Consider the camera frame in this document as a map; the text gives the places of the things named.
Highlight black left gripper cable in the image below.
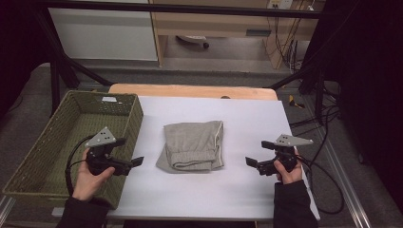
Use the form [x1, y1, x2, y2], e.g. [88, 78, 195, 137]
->
[64, 135, 96, 197]

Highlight person's right hand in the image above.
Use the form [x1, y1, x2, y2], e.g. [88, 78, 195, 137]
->
[274, 149, 304, 186]

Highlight grey pants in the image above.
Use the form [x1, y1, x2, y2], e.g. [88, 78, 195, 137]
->
[155, 120, 225, 175]

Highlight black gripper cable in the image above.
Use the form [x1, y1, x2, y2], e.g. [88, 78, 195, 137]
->
[64, 135, 96, 197]
[297, 154, 345, 216]

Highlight black diagonal frame bar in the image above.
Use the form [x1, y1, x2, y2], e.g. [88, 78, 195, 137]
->
[268, 66, 318, 90]
[33, 12, 114, 87]

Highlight wooden desk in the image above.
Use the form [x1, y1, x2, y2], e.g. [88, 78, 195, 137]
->
[147, 0, 321, 70]

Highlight green woven basket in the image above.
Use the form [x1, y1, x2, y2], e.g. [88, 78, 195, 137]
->
[2, 89, 144, 210]

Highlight person's left hand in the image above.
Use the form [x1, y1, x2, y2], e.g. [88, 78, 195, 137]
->
[72, 148, 116, 202]

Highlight chair base with caster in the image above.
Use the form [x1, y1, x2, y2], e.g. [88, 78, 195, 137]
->
[175, 34, 210, 49]

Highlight aluminium floor rail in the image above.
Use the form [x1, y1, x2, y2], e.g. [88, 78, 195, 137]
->
[318, 135, 373, 228]
[0, 195, 16, 223]

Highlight hanging black cable bundle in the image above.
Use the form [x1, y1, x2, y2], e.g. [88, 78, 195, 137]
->
[273, 14, 302, 73]

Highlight black upright frame post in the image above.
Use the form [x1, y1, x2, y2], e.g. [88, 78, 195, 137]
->
[49, 61, 62, 116]

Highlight white cabinet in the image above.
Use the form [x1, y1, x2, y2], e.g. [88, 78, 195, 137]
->
[48, 7, 159, 62]

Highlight wooden table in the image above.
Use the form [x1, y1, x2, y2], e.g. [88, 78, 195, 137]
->
[107, 83, 279, 102]

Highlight black curtain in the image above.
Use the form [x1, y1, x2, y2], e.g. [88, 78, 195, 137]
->
[0, 0, 55, 116]
[303, 0, 403, 204]

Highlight white table board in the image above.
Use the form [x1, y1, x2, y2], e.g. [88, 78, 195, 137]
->
[51, 95, 321, 221]

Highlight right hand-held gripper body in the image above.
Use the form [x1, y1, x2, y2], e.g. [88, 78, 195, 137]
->
[257, 133, 315, 177]

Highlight yellow and black tool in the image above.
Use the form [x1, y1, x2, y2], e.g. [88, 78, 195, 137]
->
[288, 94, 306, 109]

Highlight white power strip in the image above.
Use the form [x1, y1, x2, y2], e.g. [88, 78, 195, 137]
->
[266, 0, 295, 10]

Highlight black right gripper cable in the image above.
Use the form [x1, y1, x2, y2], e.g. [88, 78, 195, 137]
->
[297, 154, 345, 216]

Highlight black floor cables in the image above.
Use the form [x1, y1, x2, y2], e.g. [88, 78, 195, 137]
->
[289, 80, 341, 129]

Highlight black horizontal frame bar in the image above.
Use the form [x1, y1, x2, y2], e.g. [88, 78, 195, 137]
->
[40, 1, 325, 19]

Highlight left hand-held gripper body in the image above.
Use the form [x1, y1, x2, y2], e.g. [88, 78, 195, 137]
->
[85, 126, 133, 177]

